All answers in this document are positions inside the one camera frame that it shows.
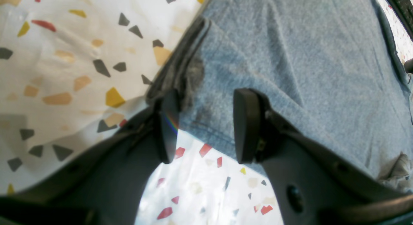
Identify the grey t-shirt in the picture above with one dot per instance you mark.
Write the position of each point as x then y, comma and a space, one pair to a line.
329, 67

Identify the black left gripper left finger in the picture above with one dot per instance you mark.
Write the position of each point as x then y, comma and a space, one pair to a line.
104, 185

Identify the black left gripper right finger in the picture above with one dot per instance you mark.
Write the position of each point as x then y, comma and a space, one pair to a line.
313, 185

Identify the terrazzo patterned tablecloth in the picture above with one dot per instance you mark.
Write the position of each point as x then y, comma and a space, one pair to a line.
73, 72

